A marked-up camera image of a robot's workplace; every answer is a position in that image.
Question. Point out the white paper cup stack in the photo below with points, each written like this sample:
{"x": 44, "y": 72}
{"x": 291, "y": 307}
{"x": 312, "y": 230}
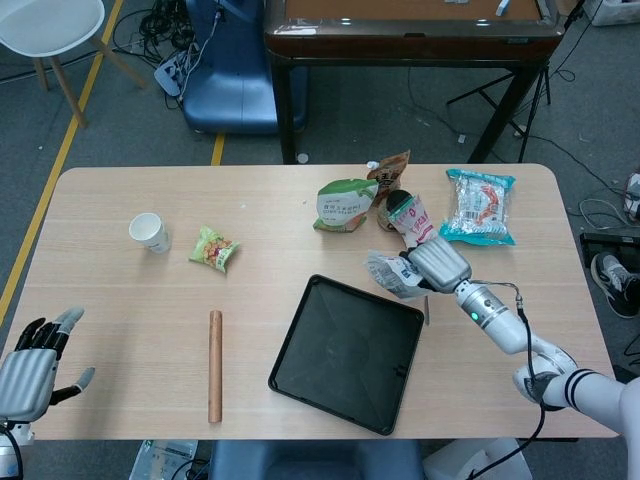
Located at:
{"x": 150, "y": 232}

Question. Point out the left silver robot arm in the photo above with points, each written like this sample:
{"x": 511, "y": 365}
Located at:
{"x": 10, "y": 445}

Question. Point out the wooden rolling pin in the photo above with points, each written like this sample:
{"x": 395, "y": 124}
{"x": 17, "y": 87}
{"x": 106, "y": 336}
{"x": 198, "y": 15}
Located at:
{"x": 215, "y": 365}

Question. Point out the black square tray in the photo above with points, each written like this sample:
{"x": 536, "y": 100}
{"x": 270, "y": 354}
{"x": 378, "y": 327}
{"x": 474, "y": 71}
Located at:
{"x": 345, "y": 355}

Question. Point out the black tripod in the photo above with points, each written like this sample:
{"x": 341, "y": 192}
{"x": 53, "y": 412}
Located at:
{"x": 530, "y": 95}

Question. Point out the pink and white packet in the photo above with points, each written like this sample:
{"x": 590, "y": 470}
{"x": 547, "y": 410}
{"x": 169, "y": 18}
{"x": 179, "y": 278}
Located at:
{"x": 417, "y": 222}

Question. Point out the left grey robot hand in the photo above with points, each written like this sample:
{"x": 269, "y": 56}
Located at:
{"x": 25, "y": 380}

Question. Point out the white flour bag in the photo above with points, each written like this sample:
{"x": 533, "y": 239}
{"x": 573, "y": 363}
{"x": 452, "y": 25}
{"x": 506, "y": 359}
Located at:
{"x": 392, "y": 275}

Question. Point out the single blue white mahjong tile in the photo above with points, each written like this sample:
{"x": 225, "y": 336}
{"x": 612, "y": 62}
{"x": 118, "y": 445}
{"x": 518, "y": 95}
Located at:
{"x": 503, "y": 6}

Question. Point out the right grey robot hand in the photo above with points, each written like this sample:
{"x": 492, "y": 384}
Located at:
{"x": 442, "y": 265}

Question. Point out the white power strip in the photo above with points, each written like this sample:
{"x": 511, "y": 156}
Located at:
{"x": 172, "y": 72}

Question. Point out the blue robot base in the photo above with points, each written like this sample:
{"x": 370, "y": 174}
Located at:
{"x": 235, "y": 85}

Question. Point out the green snack packet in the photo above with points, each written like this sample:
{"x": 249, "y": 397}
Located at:
{"x": 212, "y": 250}

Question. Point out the grey sneaker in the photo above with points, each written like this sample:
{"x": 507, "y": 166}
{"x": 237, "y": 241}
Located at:
{"x": 615, "y": 282}

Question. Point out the white plastic chair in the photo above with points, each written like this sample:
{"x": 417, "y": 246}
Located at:
{"x": 45, "y": 25}

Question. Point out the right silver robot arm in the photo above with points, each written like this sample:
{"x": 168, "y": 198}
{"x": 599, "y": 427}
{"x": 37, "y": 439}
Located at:
{"x": 500, "y": 320}

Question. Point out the brown mahjong table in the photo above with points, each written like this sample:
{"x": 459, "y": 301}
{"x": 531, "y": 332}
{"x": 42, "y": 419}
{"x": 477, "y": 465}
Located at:
{"x": 410, "y": 47}

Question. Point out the green white corn starch bag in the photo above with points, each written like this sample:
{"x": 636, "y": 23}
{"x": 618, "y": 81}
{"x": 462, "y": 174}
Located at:
{"x": 342, "y": 205}

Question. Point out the brown sauce spout pouch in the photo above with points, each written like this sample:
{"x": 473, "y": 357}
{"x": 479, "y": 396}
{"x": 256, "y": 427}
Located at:
{"x": 392, "y": 172}

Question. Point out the blue packaged snack bag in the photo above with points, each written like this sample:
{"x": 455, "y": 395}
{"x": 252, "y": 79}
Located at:
{"x": 477, "y": 207}

